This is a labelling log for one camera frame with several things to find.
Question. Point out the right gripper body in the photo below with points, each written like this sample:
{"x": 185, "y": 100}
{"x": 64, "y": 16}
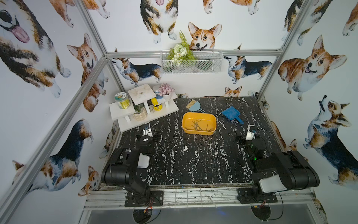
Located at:
{"x": 244, "y": 140}

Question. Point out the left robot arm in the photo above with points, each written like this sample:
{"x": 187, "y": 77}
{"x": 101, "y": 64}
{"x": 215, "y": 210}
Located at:
{"x": 121, "y": 168}

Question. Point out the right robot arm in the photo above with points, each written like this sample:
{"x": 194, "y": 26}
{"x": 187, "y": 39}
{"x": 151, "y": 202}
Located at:
{"x": 293, "y": 172}

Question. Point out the yellow plastic storage box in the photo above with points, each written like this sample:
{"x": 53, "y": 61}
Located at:
{"x": 203, "y": 119}

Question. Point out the small plant in woven pot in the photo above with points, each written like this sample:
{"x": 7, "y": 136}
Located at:
{"x": 140, "y": 112}

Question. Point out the white tiered shelf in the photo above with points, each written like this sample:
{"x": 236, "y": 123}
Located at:
{"x": 138, "y": 95}

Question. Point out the blue plastic scoop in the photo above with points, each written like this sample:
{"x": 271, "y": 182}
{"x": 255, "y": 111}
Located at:
{"x": 232, "y": 114}

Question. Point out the green lidded glass jar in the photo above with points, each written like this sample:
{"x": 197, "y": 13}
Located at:
{"x": 122, "y": 100}

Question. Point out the pink flowers in white pot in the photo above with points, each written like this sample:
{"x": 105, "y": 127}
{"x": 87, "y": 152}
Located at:
{"x": 166, "y": 90}

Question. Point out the light blue hand brush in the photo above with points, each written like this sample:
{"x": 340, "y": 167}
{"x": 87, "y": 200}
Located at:
{"x": 194, "y": 106}

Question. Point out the green white artificial plant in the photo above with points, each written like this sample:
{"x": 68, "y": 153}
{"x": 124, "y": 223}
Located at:
{"x": 181, "y": 54}

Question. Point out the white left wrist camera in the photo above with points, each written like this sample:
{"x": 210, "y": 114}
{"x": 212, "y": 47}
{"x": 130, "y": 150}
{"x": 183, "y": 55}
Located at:
{"x": 147, "y": 130}

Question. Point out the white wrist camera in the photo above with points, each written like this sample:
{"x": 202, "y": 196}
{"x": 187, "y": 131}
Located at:
{"x": 250, "y": 134}
{"x": 147, "y": 130}

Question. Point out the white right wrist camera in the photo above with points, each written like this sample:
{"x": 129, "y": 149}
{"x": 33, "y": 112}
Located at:
{"x": 250, "y": 134}

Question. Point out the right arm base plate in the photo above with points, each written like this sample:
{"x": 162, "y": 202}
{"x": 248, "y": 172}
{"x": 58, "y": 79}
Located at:
{"x": 250, "y": 195}

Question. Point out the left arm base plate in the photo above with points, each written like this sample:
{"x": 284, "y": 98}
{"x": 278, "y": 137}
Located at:
{"x": 149, "y": 199}

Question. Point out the white wire wall basket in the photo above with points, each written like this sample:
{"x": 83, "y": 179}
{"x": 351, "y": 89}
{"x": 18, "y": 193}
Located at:
{"x": 201, "y": 62}

